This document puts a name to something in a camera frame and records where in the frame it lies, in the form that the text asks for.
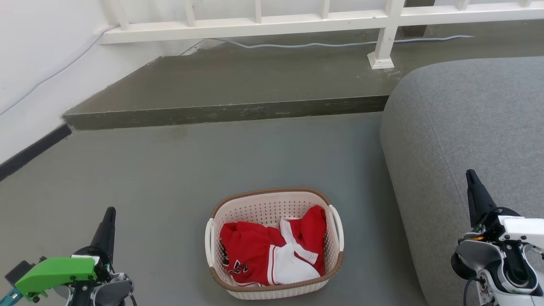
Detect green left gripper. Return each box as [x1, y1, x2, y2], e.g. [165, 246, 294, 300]
[15, 207, 116, 300]

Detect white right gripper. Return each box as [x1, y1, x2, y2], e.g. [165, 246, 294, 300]
[466, 169, 544, 250]

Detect white laundry basket brown rim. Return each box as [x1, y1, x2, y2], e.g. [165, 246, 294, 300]
[205, 188, 344, 300]

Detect grey fabric sofa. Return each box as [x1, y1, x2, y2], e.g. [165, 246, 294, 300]
[380, 57, 544, 306]

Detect red jersey black print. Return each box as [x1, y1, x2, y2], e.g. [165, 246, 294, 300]
[220, 221, 286, 286]

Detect red and white jersey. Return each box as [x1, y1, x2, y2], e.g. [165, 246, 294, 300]
[268, 205, 327, 285]

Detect raised concrete step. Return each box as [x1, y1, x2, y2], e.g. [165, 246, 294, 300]
[62, 20, 544, 131]

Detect white railing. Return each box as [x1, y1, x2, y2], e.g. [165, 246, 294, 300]
[99, 0, 544, 70]

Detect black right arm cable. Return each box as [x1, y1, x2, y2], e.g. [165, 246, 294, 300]
[462, 276, 483, 306]

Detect black wall baseboard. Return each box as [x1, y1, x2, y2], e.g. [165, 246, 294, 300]
[0, 123, 73, 182]

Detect teal left camera connector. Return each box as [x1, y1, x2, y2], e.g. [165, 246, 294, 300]
[0, 287, 24, 306]

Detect light grey cable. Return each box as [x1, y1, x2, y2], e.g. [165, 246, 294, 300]
[0, 25, 475, 116]

